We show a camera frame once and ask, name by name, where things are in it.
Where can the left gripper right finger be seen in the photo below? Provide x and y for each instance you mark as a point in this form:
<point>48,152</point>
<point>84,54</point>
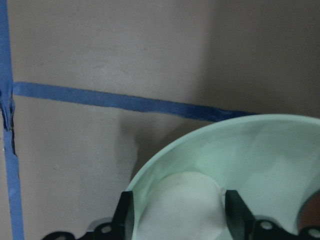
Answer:
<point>240,220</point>

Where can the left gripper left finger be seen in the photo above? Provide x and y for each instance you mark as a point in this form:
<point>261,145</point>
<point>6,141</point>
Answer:
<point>124,217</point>

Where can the white steamed bun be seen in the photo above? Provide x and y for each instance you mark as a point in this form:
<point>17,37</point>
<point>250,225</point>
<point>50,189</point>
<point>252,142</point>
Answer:
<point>183,206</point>

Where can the light green plate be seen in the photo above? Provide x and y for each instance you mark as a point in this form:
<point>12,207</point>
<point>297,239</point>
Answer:
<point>271,160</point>

